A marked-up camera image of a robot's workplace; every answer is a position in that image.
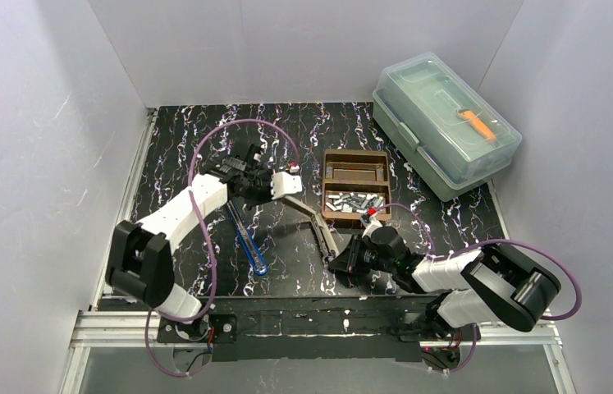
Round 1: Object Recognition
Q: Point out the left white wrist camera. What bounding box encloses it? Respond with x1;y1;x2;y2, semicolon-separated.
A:
271;172;303;200

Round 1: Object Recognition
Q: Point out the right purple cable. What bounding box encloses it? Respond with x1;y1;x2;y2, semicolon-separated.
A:
373;202;583;376

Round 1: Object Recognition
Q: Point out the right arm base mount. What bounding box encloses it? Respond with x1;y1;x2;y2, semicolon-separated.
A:
386;313;481;377

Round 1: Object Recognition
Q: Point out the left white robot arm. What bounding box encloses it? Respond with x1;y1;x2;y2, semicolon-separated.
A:
105;144;273;319

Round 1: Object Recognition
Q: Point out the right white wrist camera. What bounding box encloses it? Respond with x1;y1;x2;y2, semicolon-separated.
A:
360;208;382;236

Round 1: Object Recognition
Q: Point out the orange handled tool in box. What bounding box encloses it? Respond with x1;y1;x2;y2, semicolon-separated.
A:
457;109;498;144

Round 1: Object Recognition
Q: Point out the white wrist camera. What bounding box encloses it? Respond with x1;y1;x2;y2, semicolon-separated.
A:
271;172;303;200
360;208;382;236

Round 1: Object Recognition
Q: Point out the brown wooden tray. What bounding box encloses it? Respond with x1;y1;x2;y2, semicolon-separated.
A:
321;149;391;223

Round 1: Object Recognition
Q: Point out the clear plastic storage box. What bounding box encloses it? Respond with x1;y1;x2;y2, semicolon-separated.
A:
373;53;522;201

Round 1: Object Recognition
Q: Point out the black marbled mat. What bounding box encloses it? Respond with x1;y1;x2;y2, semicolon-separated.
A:
131;103;505;296

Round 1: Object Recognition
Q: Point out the pile of staple strips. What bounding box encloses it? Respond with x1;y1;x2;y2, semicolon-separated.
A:
324;192;386;213

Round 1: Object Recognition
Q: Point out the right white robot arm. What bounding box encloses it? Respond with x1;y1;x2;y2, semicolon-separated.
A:
327;226;561;337

